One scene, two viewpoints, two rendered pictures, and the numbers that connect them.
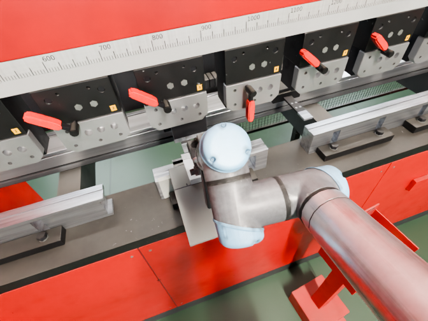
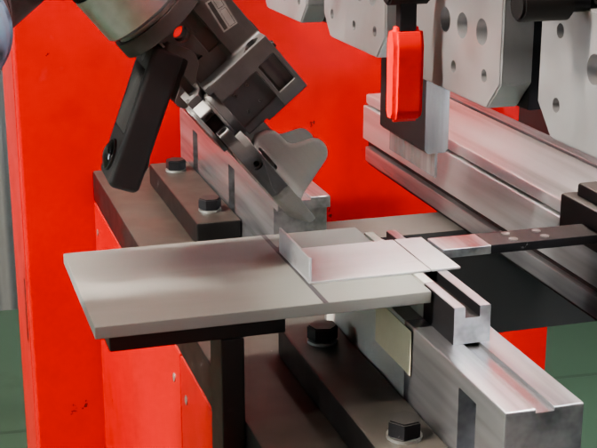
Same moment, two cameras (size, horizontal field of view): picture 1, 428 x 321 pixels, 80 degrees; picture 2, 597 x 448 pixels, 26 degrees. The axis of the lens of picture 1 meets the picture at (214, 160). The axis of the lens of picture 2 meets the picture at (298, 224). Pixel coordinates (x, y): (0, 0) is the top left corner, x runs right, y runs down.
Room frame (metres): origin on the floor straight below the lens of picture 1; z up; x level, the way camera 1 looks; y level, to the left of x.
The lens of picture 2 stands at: (0.43, -0.97, 1.34)
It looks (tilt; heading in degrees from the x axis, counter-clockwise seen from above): 17 degrees down; 88
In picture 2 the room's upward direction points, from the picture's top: straight up
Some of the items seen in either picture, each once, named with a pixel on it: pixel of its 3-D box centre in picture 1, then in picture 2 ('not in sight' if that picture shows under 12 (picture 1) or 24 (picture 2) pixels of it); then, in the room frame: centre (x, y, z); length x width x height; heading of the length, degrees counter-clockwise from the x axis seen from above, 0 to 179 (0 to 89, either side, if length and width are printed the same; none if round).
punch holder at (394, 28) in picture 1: (377, 40); not in sight; (0.71, -0.50, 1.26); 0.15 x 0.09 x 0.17; 105
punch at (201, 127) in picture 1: (188, 126); (413, 107); (0.56, 0.06, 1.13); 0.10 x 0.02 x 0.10; 105
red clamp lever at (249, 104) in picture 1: (249, 103); (412, 50); (0.54, -0.10, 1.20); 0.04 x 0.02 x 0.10; 15
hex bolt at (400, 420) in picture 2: not in sight; (404, 427); (0.54, -0.09, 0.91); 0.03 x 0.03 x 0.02
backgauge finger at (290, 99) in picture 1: (290, 97); not in sight; (0.82, -0.32, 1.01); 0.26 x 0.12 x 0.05; 15
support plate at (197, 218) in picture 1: (208, 193); (239, 276); (0.42, 0.02, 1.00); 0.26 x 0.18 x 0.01; 15
